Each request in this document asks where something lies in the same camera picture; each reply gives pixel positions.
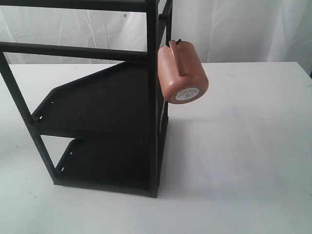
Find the white backdrop cloth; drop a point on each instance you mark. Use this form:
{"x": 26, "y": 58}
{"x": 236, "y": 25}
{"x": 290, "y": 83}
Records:
{"x": 221, "y": 30}

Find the pink ceramic mug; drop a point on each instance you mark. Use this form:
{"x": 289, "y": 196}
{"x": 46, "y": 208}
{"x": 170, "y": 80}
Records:
{"x": 180, "y": 72}

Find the black metal shelf rack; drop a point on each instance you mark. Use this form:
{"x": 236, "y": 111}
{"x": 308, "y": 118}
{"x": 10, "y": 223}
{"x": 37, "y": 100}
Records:
{"x": 107, "y": 130}

